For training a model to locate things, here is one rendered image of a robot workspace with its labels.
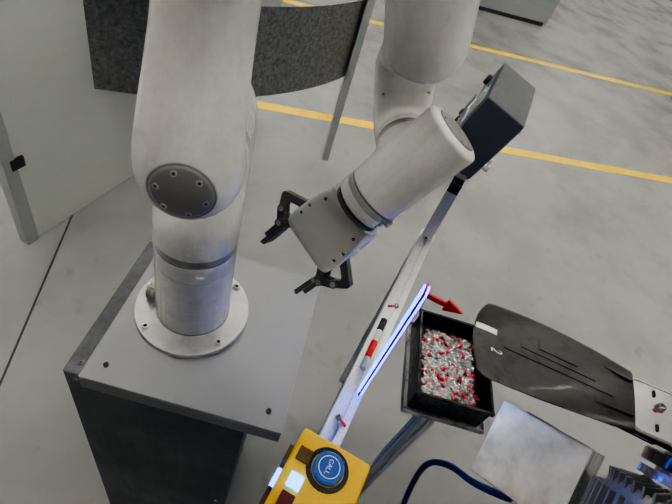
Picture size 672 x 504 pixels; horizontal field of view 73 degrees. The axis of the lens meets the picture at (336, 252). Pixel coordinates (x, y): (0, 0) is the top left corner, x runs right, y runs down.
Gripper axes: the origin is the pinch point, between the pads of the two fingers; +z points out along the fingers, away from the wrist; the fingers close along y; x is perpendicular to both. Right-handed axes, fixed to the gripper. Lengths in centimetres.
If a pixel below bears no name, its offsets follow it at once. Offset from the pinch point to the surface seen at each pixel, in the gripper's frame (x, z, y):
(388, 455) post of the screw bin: -40, 37, -52
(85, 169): -76, 119, 97
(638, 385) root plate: -14, -29, -43
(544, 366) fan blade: -7.4, -21.5, -32.8
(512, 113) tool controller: -58, -33, 3
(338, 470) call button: 14.3, 0.6, -26.3
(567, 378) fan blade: -7.6, -23.1, -35.7
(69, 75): -61, 80, 113
